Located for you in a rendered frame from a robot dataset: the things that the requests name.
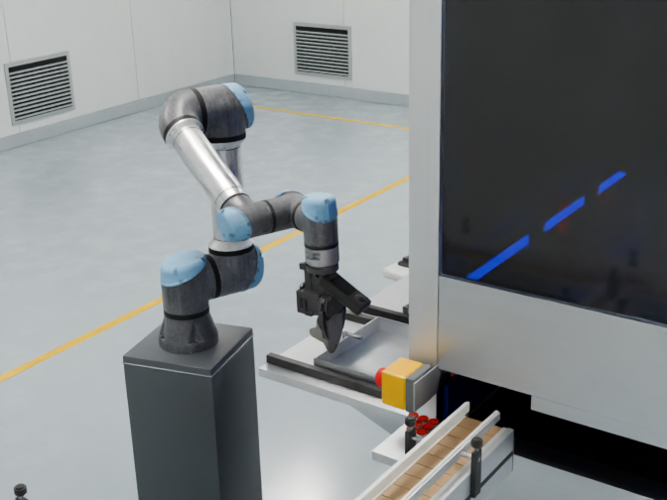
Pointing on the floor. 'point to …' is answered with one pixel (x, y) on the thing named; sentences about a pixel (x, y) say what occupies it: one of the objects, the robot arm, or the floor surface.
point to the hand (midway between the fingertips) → (333, 347)
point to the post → (426, 187)
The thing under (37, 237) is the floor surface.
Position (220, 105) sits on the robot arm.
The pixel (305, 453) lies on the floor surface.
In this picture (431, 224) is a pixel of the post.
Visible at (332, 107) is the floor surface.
